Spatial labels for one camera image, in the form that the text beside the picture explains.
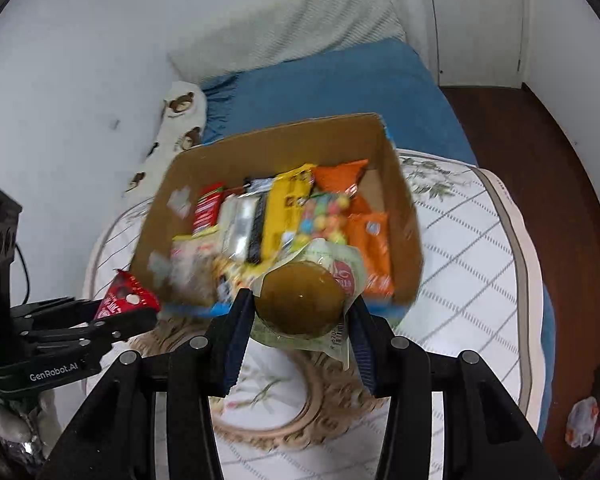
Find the brown bun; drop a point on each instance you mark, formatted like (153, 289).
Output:
(300, 300)

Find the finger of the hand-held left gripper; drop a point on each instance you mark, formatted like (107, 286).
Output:
(110, 327)
(55, 310)

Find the blue bed sheet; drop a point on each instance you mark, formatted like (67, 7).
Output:
(340, 85)

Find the silver white snack packet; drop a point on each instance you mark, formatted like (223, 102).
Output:
(237, 225)

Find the bag of colourful candy balls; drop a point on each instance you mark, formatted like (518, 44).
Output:
(322, 217)

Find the long yellow snack packet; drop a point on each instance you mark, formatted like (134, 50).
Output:
(285, 205)

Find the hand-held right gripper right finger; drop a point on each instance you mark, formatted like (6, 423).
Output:
(362, 347)

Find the white door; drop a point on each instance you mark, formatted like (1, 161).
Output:
(480, 20)

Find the black snack packet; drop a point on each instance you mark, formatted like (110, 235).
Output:
(259, 220)

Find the grey white pillow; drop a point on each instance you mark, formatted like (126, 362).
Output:
(290, 25)

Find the white bear print pillow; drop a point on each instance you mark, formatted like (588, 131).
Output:
(180, 125)

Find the red rectangular snack packet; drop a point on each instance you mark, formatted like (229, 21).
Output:
(207, 207)

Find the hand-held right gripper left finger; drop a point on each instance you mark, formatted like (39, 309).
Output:
(236, 342)

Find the white orange plastic bag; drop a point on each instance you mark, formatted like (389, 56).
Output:
(582, 422)

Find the blue printed cardboard box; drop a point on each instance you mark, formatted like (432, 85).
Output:
(395, 195)

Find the red triangular snack packet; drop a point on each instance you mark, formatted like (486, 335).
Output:
(125, 297)

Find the crumpled silver foil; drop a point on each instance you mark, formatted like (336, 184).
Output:
(17, 430)

